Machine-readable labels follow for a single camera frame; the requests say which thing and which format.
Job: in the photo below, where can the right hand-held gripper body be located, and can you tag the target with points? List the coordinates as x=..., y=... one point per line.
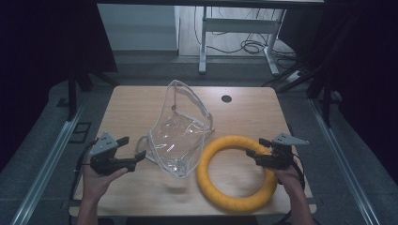
x=278, y=157

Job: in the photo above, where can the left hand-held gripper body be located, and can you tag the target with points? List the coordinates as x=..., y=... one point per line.
x=103, y=146

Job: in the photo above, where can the clear plastic bag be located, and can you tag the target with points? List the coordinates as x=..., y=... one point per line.
x=181, y=137

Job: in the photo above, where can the person's right hand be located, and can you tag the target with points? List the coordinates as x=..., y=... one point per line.
x=291, y=179

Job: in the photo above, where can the person's left hand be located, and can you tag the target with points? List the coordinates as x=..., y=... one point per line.
x=95, y=184

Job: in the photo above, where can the dark floor socket plate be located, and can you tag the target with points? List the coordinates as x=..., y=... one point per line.
x=80, y=132

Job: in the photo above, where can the black round table grommet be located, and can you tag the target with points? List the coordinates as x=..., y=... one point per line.
x=226, y=98

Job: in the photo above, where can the black metal stand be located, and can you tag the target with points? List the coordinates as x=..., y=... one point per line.
x=72, y=93

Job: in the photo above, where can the black tripod stand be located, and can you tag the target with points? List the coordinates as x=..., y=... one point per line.
x=327, y=103

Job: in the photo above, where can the white power strip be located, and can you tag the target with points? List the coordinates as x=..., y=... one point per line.
x=295, y=76

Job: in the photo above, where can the black curtain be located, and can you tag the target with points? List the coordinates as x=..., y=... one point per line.
x=37, y=62
x=369, y=78

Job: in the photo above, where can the aluminium floor rail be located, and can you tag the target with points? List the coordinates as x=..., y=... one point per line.
x=47, y=165
x=344, y=165

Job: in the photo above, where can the white metal desk frame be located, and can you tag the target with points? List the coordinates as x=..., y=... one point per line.
x=237, y=25

